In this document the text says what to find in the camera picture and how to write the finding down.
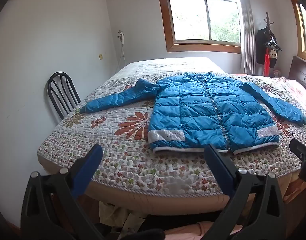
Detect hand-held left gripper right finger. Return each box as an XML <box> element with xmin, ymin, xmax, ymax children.
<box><xmin>203</xmin><ymin>144</ymin><xmax>287</xmax><ymax>240</ymax></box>

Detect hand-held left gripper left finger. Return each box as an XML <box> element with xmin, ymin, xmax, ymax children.
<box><xmin>20</xmin><ymin>144</ymin><xmax>105</xmax><ymax>240</ymax></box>

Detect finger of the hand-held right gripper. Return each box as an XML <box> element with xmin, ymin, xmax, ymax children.
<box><xmin>290</xmin><ymin>138</ymin><xmax>306</xmax><ymax>181</ymax></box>

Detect blue puffer jacket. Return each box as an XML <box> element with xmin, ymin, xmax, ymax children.
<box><xmin>79</xmin><ymin>72</ymin><xmax>306</xmax><ymax>155</ymax></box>

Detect clothes hangers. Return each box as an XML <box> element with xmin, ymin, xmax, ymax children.
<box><xmin>265</xmin><ymin>36</ymin><xmax>282</xmax><ymax>52</ymax></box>

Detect floral quilted bedspread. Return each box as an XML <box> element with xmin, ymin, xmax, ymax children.
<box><xmin>37</xmin><ymin>56</ymin><xmax>306</xmax><ymax>198</ymax></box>

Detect pale yellow crumpled cloth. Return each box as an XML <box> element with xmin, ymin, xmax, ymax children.
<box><xmin>98</xmin><ymin>201</ymin><xmax>146</xmax><ymax>233</ymax></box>

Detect pink cloth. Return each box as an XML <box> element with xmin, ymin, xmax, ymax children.
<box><xmin>165</xmin><ymin>221</ymin><xmax>244</xmax><ymax>238</ymax></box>

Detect dark wooden headboard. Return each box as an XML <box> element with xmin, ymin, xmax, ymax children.
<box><xmin>288</xmin><ymin>56</ymin><xmax>306</xmax><ymax>93</ymax></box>

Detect red hanging cloth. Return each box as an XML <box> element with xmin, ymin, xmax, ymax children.
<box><xmin>264</xmin><ymin>49</ymin><xmax>271</xmax><ymax>77</ymax></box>

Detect black metal chair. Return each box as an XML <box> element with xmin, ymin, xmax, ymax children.
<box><xmin>47</xmin><ymin>71</ymin><xmax>81</xmax><ymax>120</ymax></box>

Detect grey pleated curtain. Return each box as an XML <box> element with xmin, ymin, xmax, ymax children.
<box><xmin>231</xmin><ymin>0</ymin><xmax>256</xmax><ymax>74</ymax></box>

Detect small wooden framed window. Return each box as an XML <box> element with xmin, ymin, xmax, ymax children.
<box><xmin>280</xmin><ymin>0</ymin><xmax>306</xmax><ymax>63</ymax></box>

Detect dark wooden coat rack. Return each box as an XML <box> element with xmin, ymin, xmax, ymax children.
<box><xmin>264</xmin><ymin>12</ymin><xmax>273</xmax><ymax>34</ymax></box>

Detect large wooden framed window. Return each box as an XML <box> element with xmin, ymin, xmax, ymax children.
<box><xmin>155</xmin><ymin>0</ymin><xmax>243</xmax><ymax>54</ymax></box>

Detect white wall fitting with cable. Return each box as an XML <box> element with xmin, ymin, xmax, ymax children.
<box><xmin>117</xmin><ymin>30</ymin><xmax>126</xmax><ymax>68</ymax></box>

